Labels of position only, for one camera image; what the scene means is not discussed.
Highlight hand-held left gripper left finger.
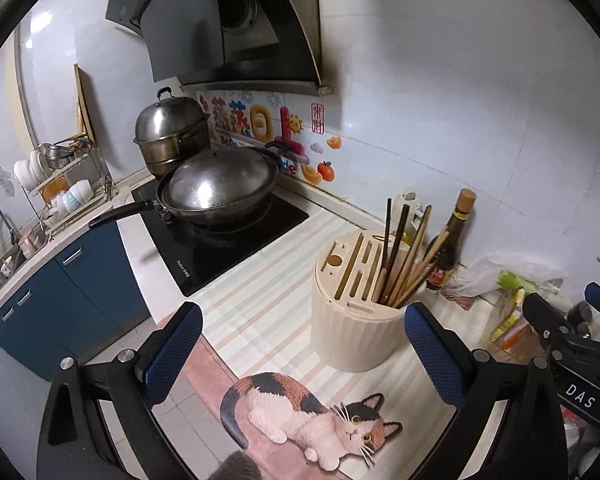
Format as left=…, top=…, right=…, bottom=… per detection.
left=37, top=301, right=204, bottom=480

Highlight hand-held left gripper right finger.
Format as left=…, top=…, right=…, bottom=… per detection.
left=404, top=301, right=568, bottom=480

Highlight cream round utensil holder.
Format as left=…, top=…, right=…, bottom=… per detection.
left=311, top=230, right=428, bottom=373

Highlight bunch of mixed chopsticks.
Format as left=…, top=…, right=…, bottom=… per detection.
left=371, top=197, right=451, bottom=307

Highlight clear plastic bag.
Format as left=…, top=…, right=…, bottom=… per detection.
left=442, top=255, right=573, bottom=311

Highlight dark soy sauce bottle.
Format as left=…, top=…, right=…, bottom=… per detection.
left=424, top=188, right=477, bottom=292

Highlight striped counter mat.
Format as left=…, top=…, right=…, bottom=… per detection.
left=150, top=205, right=531, bottom=386

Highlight black induction cooktop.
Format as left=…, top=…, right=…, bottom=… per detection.
left=131, top=180, right=311, bottom=298

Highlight blue kitchen cabinet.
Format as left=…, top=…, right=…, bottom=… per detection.
left=0, top=220, right=151, bottom=383

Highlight pink cat print mat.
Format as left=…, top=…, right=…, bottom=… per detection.
left=150, top=310, right=456, bottom=480

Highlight grey rounded object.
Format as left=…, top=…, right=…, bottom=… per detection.
left=212, top=450, right=263, bottom=480

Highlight steel wok lid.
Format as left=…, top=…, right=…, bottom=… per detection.
left=157, top=146, right=283, bottom=211

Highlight row of white bowls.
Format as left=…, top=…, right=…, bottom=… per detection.
left=50, top=180, right=93, bottom=213

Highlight metal dish rack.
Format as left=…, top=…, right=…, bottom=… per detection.
left=12, top=135, right=118, bottom=233

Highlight steel steamer pot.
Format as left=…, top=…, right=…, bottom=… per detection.
left=133, top=87, right=212, bottom=178

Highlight row of white plates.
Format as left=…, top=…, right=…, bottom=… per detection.
left=14, top=152, right=48, bottom=193

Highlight steel bowl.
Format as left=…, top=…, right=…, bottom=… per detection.
left=39, top=142, right=73, bottom=168

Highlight hanging metal ladle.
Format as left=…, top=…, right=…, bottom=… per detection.
left=0, top=142, right=13, bottom=197

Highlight wooden cutting board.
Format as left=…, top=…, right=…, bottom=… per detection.
left=74, top=64, right=97, bottom=146

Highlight black range hood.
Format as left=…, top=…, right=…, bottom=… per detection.
left=105, top=0, right=336, bottom=97

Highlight black handled wok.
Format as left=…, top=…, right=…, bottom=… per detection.
left=89, top=142, right=286, bottom=228

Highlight colourful wall stickers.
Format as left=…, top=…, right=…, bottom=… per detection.
left=196, top=91, right=343, bottom=186

